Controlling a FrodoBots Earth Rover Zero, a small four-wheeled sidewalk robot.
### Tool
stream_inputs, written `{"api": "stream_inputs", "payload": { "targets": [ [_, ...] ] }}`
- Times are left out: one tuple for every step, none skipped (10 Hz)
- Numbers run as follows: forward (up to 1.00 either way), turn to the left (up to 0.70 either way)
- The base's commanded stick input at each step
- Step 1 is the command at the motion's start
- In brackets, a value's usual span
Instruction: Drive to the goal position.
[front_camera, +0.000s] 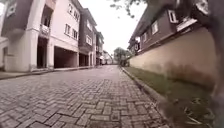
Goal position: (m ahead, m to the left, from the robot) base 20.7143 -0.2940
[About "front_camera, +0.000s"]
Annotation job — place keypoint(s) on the brown building with white windows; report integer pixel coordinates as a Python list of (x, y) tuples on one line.
[(160, 30)]

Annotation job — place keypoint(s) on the brown building with white columns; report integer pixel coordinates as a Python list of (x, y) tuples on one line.
[(88, 30)]

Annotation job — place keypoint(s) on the tree with thick trunk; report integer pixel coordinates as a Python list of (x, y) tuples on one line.
[(218, 66)]

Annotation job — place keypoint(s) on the concrete kerb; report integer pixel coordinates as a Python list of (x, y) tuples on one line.
[(143, 87)]

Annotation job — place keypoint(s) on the grass strip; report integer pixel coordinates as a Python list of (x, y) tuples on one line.
[(166, 87)]

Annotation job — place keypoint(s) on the pinkish white building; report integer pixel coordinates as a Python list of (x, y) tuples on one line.
[(60, 23)]

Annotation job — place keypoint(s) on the green tree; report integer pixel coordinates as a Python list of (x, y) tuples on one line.
[(120, 54)]

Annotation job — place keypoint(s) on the grey brick paved road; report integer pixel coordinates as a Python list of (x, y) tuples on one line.
[(83, 100)]

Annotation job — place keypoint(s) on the concrete pavement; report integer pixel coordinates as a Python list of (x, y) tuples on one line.
[(13, 75)]

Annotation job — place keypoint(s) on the beige boundary wall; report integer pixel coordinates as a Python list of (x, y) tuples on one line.
[(173, 57)]

